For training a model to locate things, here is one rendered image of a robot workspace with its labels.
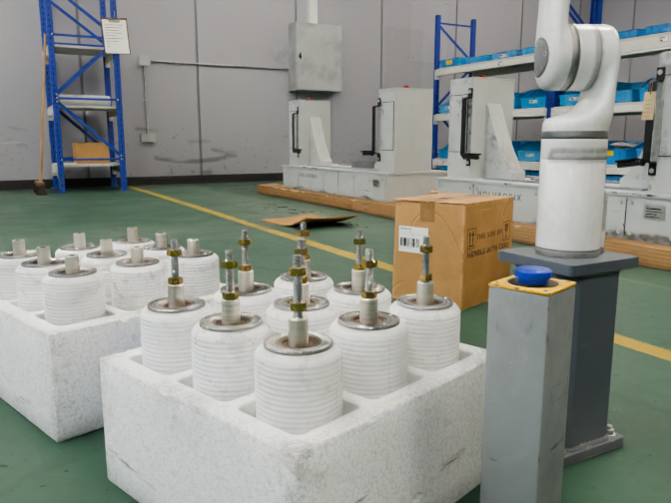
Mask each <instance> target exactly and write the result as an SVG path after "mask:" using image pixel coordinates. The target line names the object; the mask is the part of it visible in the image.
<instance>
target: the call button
mask: <svg viewBox="0 0 671 503"><path fill-rule="evenodd" d="M514 275H515V276H516V277H518V280H517V281H518V282H520V283H524V284H532V285H543V284H548V280H549V279H551V278H552V270H551V269H550V268H547V267H543V266H536V265H523V266H518V267H517V268H515V269H514Z"/></svg>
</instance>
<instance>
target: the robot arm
mask: <svg viewBox="0 0 671 503"><path fill-rule="evenodd" d="M570 1H571V0H539V8H538V18H537V28H536V37H535V49H534V61H533V64H534V75H535V80H536V83H537V85H538V86H539V88H541V89H542V90H545V91H580V95H579V99H578V102H577V104H576V105H575V106H574V107H572V108H571V109H570V110H568V111H566V112H564V113H562V114H559V115H557V116H554V117H551V118H548V119H546V120H545V121H544V122H543V124H542V131H541V138H542V139H541V151H540V170H539V187H538V204H537V222H536V238H535V252H536V253H538V254H541V255H546V256H551V257H560V258H593V257H598V256H599V255H600V254H603V253H604V241H605V228H606V215H607V202H608V193H607V191H604V189H605V176H606V163H607V148H608V139H607V138H608V135H609V127H610V124H611V121H612V117H613V112H614V103H615V94H616V87H617V79H618V72H619V65H620V49H621V48H620V39H619V35H618V33H617V31H616V29H615V28H614V27H612V26H610V25H602V24H569V23H568V14H569V6H570Z"/></svg>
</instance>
